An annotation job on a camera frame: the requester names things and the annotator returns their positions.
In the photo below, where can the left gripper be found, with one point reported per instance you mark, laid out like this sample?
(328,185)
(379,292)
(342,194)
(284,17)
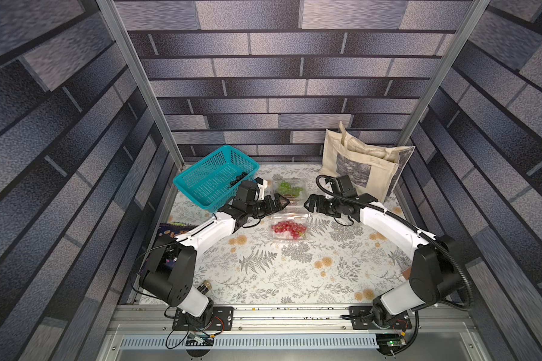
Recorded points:
(275,205)

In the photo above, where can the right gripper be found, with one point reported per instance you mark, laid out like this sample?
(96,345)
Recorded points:
(322,204)

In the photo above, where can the green grape bunch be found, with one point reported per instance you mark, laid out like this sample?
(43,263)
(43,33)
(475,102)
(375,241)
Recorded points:
(287,187)

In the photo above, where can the teal plastic basket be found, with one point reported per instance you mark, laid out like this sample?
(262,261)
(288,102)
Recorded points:
(207,183)

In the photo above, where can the clear clamshell container front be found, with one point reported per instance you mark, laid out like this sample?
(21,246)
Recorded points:
(300,182)

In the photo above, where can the clear clamshell container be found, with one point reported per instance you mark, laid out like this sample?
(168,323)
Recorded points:
(300,182)
(299,217)

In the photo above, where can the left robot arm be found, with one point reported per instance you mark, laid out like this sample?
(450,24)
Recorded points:
(168,272)

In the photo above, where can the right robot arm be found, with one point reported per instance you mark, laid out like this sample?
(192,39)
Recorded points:
(436,275)

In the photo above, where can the black grape bunch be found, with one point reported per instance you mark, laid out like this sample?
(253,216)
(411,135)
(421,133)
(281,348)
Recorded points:
(238,179)

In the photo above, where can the beige canvas tote bag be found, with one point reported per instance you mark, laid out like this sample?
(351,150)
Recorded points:
(372,169)

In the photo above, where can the floral tablecloth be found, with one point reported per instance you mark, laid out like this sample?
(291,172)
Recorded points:
(341,262)

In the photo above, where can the purple snack bag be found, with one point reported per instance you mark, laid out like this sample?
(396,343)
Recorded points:
(175,229)

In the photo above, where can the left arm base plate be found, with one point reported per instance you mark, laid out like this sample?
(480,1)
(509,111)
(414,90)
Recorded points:
(216,319)

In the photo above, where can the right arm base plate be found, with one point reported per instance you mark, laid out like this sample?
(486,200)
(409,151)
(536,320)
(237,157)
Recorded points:
(363,317)

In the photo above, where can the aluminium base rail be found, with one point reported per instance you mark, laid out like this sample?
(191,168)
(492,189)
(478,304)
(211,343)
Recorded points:
(290,332)

